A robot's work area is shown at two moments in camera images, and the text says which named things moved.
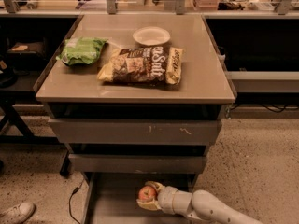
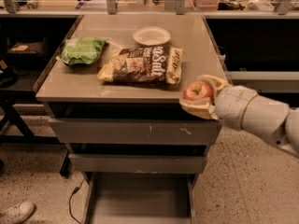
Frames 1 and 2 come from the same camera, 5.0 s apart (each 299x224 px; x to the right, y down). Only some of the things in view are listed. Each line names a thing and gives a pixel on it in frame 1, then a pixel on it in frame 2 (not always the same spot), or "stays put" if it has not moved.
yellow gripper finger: (150, 204) -> (201, 107)
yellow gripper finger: (157, 186) -> (216, 83)
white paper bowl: (151, 35) stays put
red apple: (147, 192) -> (197, 91)
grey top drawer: (135, 132) stays put
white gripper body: (166, 197) -> (232, 105)
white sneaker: (18, 214) stays put
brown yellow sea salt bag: (152, 64) stays put
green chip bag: (81, 50) stays put
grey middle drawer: (134, 163) stays put
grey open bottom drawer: (111, 197) stays put
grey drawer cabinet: (136, 94) stays put
